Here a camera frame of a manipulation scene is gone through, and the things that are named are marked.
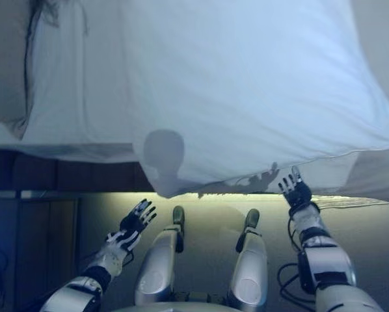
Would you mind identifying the silver left robot leg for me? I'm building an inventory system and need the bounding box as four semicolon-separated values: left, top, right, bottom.
134;205;185;308

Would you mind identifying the white bed sheet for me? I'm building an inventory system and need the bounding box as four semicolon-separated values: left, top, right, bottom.
18;0;143;163

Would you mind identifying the brown wooden cabinet nightstand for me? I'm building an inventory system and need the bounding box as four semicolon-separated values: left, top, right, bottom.
0;190;81;312

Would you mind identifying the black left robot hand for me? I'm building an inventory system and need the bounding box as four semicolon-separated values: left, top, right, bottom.
119;198;157;240

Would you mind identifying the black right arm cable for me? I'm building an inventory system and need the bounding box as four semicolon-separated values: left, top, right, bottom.
276;207;315;302

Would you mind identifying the dark bed frame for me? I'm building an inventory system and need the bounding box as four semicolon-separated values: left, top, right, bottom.
0;146;156;192

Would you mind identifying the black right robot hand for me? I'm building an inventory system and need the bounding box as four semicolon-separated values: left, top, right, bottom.
278;164;312;209

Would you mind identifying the woven fringed decorative pillow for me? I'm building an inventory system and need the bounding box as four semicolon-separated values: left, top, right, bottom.
23;0;88;95

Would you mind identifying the white duvet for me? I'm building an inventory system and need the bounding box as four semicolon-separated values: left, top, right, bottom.
118;0;389;199

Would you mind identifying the silver right robot leg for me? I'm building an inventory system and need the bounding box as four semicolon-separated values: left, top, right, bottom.
226;208;269;308

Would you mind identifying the silver robot leg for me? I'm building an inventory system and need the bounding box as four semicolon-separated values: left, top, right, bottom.
134;205;185;308
226;208;269;308

